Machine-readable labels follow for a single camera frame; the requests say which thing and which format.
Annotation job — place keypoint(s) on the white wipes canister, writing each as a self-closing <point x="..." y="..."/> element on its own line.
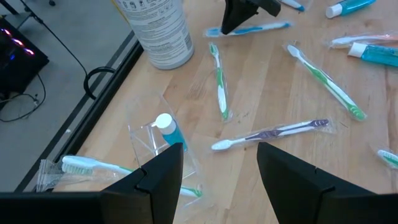
<point x="161" y="37"/>

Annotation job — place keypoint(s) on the teal toothbrush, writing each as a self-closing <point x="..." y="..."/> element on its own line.
<point x="351" y="6"/>

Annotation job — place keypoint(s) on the black computer with pink lights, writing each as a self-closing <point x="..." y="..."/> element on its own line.
<point x="18" y="68"/>

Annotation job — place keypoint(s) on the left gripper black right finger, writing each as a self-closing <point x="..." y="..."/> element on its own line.
<point x="295" y="193"/>

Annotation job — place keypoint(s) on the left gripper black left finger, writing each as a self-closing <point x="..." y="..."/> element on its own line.
<point x="155" y="193"/>

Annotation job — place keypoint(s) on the purple white toothbrush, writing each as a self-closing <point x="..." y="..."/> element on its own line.
<point x="270" y="133"/>

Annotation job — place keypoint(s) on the orange white toothbrush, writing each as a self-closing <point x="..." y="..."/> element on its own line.
<point x="357" y="40"/>

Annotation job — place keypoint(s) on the small blue mouthwash bottle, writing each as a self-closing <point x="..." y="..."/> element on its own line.
<point x="172" y="133"/>
<point x="376" y="55"/>

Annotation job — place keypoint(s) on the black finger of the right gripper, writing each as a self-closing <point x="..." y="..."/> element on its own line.
<point x="269" y="7"/>
<point x="237" y="15"/>

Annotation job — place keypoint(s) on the clear acrylic toothbrush holder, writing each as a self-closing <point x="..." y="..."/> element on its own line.
<point x="143" y="140"/>

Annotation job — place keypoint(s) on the green white toothbrush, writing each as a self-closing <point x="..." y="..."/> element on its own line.
<point x="388" y="157"/>
<point x="326" y="82"/>
<point x="81" y="163"/>
<point x="221" y="90"/>

